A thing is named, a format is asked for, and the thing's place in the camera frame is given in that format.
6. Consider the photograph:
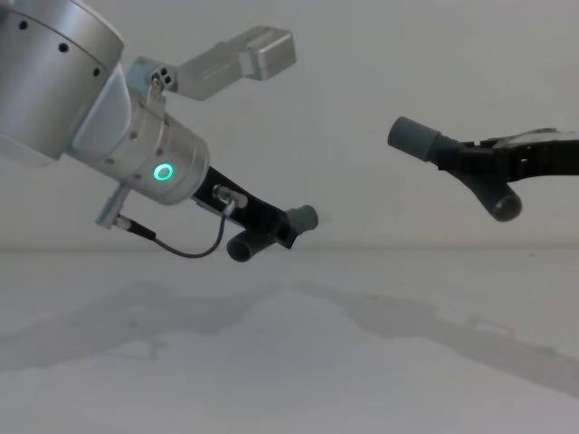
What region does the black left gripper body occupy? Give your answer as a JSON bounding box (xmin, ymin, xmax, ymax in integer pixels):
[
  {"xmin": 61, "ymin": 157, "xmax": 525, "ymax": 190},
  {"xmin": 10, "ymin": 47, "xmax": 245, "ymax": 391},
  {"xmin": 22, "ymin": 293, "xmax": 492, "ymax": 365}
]
[{"xmin": 191, "ymin": 165, "xmax": 291, "ymax": 240}]

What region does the grey branched pipe fitting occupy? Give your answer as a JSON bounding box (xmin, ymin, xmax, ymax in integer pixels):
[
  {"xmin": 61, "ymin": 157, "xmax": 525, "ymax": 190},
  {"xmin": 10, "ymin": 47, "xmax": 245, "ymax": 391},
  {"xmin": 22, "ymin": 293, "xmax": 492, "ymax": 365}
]
[{"xmin": 387, "ymin": 116, "xmax": 525, "ymax": 224}]

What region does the white table cloth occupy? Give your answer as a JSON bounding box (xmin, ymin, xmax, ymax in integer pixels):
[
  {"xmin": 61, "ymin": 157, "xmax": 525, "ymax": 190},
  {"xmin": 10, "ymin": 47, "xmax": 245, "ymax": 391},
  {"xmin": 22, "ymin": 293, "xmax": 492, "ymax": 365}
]
[{"xmin": 0, "ymin": 247, "xmax": 579, "ymax": 434}]

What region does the thin dark wrist cable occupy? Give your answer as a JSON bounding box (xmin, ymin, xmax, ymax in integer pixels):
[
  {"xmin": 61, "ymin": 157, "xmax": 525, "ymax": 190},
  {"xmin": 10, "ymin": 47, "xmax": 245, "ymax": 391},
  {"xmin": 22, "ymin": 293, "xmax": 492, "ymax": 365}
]
[{"xmin": 116, "ymin": 184, "xmax": 249, "ymax": 260}]

